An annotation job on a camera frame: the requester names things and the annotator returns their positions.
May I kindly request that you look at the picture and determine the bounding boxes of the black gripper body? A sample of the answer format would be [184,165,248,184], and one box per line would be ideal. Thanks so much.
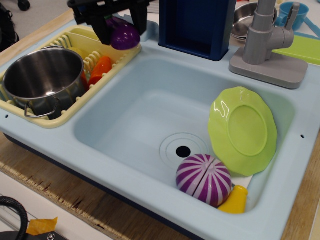
[67,0,151,24]

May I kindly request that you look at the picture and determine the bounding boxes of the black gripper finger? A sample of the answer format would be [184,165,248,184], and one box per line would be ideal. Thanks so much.
[129,4,148,36]
[87,16,111,45]

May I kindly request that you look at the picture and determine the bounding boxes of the purple toy eggplant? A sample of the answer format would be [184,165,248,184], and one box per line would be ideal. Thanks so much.
[106,16,141,51]

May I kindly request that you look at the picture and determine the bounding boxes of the stainless steel pot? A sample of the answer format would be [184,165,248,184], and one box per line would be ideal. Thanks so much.
[2,46,89,120]

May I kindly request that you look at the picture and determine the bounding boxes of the grey striped box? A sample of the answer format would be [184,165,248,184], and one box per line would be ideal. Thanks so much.
[147,0,160,14]

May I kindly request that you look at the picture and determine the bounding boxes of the cream dish drying rack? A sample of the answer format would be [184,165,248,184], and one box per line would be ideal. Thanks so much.
[0,25,142,129]

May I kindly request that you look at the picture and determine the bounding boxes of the orange toy cup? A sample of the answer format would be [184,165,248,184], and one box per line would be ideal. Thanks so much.
[88,56,112,85]

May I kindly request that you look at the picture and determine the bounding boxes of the black chair wheel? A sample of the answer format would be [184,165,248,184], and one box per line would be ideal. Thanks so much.
[17,0,31,12]

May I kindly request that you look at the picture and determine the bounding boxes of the dark blue plastic box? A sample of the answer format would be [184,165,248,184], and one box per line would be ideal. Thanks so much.
[159,0,236,61]

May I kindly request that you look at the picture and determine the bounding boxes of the black bag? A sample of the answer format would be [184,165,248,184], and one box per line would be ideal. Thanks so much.
[0,3,20,52]

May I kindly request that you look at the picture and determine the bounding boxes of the stainless steel bowl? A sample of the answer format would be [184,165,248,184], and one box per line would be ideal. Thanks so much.
[230,1,279,44]

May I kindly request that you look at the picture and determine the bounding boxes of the light blue toy sink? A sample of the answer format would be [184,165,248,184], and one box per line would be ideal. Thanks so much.
[0,9,320,240]

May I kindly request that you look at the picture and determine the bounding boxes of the grey toy faucet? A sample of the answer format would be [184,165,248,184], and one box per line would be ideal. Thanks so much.
[229,0,308,89]

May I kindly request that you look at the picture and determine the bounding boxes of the blue plastic cup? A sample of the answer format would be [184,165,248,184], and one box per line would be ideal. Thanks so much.
[275,1,310,32]

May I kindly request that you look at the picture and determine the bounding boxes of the green plastic plate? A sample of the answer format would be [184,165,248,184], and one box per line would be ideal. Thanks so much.
[208,87,278,177]

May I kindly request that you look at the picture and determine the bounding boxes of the green cutting board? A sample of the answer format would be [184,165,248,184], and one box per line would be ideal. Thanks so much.
[272,35,320,65]

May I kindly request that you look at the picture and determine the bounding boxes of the purple striped toy onion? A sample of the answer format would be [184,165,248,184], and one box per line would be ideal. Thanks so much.
[175,154,232,208]

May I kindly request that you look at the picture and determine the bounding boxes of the white board in sink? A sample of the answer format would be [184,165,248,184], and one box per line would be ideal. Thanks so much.
[231,175,253,189]

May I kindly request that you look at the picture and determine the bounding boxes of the orange tape piece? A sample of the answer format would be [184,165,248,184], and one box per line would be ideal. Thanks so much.
[26,217,58,236]

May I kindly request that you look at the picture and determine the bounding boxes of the yellow toy bottle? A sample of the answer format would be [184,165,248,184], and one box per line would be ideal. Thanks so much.
[218,185,249,215]

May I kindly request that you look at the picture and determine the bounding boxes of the black cable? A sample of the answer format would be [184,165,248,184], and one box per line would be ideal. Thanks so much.
[0,196,28,240]

